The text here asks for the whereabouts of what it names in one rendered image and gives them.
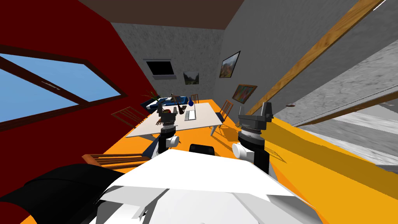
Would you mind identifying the white dining table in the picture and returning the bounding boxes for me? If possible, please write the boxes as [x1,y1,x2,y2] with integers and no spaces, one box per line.
[126,97,224,138]

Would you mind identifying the grey framed dark window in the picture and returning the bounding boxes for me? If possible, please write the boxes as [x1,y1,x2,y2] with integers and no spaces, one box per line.
[143,58,178,81]

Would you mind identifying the wood framed colourful picture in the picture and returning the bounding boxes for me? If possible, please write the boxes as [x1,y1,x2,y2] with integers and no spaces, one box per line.
[231,84,258,105]

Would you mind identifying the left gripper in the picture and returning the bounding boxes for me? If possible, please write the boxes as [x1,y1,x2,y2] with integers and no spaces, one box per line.
[157,104,178,126]

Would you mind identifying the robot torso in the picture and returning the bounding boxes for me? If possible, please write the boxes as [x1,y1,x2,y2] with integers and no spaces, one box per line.
[89,143,325,224]

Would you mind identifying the small landscape picture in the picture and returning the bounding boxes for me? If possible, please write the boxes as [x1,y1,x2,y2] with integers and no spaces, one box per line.
[183,71,200,86]

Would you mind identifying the blue sofa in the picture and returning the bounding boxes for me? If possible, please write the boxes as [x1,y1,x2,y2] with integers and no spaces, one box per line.
[140,91,189,114]

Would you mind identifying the black framed landscape picture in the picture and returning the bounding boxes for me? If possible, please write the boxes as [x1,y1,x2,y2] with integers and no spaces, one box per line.
[219,51,241,79]

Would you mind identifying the grey marbled door leaf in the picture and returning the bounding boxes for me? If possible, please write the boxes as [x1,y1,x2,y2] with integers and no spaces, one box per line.
[273,40,398,128]

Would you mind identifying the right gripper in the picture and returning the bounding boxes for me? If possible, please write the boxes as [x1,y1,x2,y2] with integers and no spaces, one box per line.
[237,102,274,131]

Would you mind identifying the brown framed window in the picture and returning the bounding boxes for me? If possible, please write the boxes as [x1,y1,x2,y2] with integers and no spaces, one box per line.
[0,44,128,132]

